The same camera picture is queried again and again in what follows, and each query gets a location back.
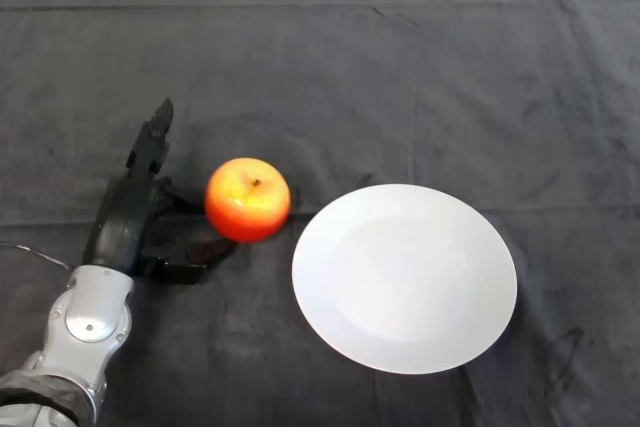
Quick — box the red yellow apple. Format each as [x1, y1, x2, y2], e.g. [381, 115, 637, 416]
[203, 157, 292, 245]

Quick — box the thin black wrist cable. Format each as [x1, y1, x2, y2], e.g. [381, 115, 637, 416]
[0, 243, 76, 273]

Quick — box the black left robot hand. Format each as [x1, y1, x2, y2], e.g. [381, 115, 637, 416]
[81, 97, 236, 288]

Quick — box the white round plate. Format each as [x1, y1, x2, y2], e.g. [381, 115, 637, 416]
[291, 183, 519, 376]

